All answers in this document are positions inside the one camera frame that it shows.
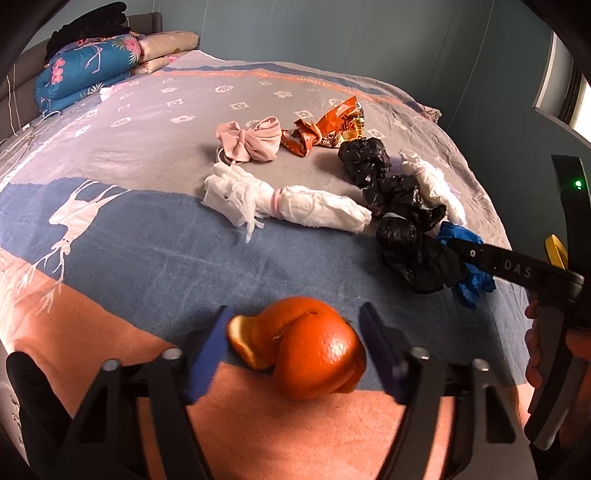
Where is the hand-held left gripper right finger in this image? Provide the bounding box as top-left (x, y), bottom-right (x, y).
top-left (359, 302), bottom-right (515, 480)

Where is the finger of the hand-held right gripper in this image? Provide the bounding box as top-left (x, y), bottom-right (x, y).
top-left (442, 232), bottom-right (498, 278)

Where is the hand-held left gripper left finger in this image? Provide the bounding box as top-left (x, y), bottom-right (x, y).
top-left (55, 305), bottom-right (237, 480)

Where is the blue plastic bag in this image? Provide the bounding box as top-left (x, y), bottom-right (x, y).
top-left (436, 222), bottom-right (497, 309)

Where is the yellow rimmed trash bin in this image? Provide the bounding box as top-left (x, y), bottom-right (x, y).
top-left (545, 234), bottom-right (571, 269)

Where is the black plastic bag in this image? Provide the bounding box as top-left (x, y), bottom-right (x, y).
top-left (362, 174), bottom-right (448, 229)
top-left (337, 137), bottom-right (392, 188)
top-left (375, 216), bottom-right (468, 295)

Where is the orange peel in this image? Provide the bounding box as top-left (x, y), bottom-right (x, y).
top-left (226, 296), bottom-right (368, 401)

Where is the white foam net bundle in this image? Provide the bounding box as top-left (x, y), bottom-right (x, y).
top-left (202, 162), bottom-right (373, 243)

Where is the orange snack wrapper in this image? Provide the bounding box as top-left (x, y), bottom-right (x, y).
top-left (281, 96), bottom-right (368, 155)

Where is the person's right hand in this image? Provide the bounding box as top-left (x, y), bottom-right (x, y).
top-left (525, 300), bottom-right (591, 391)

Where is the white twisted plastic bag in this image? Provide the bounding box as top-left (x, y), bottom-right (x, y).
top-left (399, 150), bottom-right (468, 225)

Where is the white framed window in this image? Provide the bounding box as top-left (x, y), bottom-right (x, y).
top-left (536, 32), bottom-right (591, 134)

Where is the printed bedspread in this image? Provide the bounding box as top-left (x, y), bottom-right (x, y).
top-left (0, 48), bottom-right (532, 480)

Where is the pink bow cloth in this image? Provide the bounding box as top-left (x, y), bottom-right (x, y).
top-left (215, 116), bottom-right (282, 164)

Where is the beige floral pillow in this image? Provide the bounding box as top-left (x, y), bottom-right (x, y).
top-left (134, 30), bottom-right (200, 75)

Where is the blue floral pillow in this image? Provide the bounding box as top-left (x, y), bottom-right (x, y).
top-left (34, 32), bottom-right (144, 116)

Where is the black clothing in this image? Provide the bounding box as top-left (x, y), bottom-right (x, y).
top-left (45, 1), bottom-right (132, 61)

